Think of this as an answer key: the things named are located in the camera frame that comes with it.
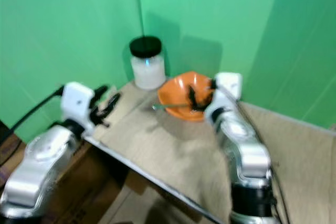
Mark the silver metal spoon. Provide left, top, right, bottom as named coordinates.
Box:
left=152, top=103, right=195, bottom=111

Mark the orange bowl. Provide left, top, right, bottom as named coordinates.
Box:
left=157, top=70, right=216, bottom=123

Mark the beige burlap table cloth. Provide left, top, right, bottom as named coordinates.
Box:
left=98, top=79, right=336, bottom=224

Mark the white jar with black lid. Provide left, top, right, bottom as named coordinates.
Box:
left=129, top=36, right=166, bottom=91

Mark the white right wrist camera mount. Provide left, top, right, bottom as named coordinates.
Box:
left=204, top=72, right=244, bottom=122

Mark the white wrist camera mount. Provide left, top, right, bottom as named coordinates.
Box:
left=204, top=72, right=244, bottom=122
left=61, top=82, right=97, bottom=126

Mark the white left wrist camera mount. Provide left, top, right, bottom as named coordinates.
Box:
left=61, top=82, right=97, bottom=126

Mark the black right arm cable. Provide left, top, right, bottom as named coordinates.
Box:
left=215, top=83, right=292, bottom=224

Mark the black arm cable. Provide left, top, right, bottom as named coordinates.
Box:
left=0, top=85, right=68, bottom=167
left=215, top=83, right=292, bottom=224

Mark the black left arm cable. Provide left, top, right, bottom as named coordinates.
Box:
left=0, top=85, right=68, bottom=167

